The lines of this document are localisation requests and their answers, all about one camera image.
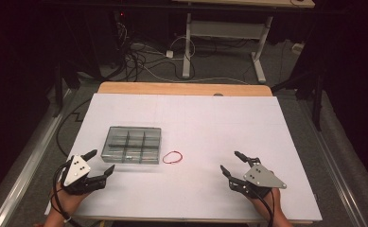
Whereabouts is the silver metal rail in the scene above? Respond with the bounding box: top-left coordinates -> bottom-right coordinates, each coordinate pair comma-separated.
0,88 -> 73,227
298,99 -> 368,227

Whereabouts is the left hand-held gripper black cable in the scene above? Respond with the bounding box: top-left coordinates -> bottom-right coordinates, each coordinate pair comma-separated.
51,159 -> 82,227

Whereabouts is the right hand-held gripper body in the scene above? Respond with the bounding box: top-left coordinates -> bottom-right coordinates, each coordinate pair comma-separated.
228,158 -> 288,201

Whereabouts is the person's right hand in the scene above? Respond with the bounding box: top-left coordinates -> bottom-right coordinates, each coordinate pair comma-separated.
251,187 -> 289,223

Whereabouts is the black metal stand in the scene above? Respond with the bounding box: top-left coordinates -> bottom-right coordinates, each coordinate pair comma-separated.
271,70 -> 326,132
52,60 -> 82,118

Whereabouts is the red rubber band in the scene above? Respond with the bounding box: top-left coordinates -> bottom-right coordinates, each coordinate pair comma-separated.
162,150 -> 184,165

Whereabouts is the clear plastic compartment box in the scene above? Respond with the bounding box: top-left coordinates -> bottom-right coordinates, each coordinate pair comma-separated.
100,126 -> 163,166

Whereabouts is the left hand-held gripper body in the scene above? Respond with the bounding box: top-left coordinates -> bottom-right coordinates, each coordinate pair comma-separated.
60,154 -> 108,196

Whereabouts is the black floor cable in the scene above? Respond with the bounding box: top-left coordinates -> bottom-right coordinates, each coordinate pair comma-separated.
56,97 -> 93,159

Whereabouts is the hand-held gripper black cable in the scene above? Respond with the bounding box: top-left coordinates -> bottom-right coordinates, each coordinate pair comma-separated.
51,159 -> 82,227
246,183 -> 276,227

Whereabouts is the right hand-held gripper black cable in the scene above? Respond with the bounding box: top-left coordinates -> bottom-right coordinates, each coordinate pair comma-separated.
246,183 -> 276,227

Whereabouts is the tangle of black cables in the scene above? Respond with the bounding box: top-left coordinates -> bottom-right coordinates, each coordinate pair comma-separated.
114,22 -> 199,83

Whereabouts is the small white box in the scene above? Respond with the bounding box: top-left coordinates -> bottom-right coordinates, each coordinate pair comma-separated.
291,42 -> 307,55

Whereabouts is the long white cable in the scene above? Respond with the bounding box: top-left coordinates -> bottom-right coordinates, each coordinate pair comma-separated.
139,61 -> 251,85

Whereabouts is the black device with red light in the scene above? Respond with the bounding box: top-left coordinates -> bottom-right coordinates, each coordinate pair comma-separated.
112,9 -> 131,36

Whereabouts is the person's left hand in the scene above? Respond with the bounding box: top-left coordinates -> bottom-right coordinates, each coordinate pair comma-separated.
46,185 -> 91,222

